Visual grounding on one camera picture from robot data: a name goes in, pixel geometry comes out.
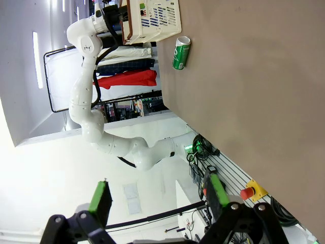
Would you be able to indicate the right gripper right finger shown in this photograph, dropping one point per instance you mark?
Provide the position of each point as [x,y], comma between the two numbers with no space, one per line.
[218,195]

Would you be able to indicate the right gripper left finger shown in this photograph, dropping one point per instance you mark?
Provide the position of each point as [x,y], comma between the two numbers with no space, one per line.
[99,203]

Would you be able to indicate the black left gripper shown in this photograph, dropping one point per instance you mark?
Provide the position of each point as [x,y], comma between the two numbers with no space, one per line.
[114,15]

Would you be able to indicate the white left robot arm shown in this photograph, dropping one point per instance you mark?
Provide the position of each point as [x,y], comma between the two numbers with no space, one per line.
[83,101]

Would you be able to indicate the cream folding basket brown rim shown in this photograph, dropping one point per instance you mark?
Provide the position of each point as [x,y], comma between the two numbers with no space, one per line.
[162,30]

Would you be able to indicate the grey slotted aluminium plate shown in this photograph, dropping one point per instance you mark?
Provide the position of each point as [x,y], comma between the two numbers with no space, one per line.
[233,175]

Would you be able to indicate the white tapered stand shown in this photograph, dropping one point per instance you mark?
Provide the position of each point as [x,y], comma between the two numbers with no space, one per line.
[185,200]

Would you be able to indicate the red emergency stop button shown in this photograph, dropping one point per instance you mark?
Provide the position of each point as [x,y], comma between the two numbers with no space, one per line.
[256,189]

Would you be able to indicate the white hanging garment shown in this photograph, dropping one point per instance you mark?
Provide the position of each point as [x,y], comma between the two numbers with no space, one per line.
[127,52]

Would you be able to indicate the navy checked hanging garment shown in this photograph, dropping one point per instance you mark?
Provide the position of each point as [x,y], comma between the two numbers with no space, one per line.
[127,67]

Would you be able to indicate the black horizontal pole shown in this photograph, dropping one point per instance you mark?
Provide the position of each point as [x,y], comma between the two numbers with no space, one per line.
[157,214]

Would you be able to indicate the red hanging garment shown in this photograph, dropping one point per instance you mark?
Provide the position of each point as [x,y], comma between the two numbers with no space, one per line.
[127,78]

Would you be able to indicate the green soda can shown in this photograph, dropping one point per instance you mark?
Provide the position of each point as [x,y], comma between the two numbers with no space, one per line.
[180,56]

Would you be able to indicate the black framed white panel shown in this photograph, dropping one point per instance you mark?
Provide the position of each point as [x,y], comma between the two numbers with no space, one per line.
[61,81]

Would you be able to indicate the white wall panel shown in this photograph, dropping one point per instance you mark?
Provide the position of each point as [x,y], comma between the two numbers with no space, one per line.
[132,198]

